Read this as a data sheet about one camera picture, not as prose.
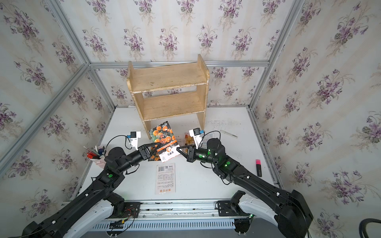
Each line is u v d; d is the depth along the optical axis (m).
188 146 0.65
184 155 0.66
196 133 0.64
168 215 0.73
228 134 1.04
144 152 0.64
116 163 0.56
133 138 0.66
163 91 1.14
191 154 0.60
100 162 0.80
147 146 0.66
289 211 0.39
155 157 0.63
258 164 0.88
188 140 1.00
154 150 0.67
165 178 0.84
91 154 0.80
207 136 0.63
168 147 0.69
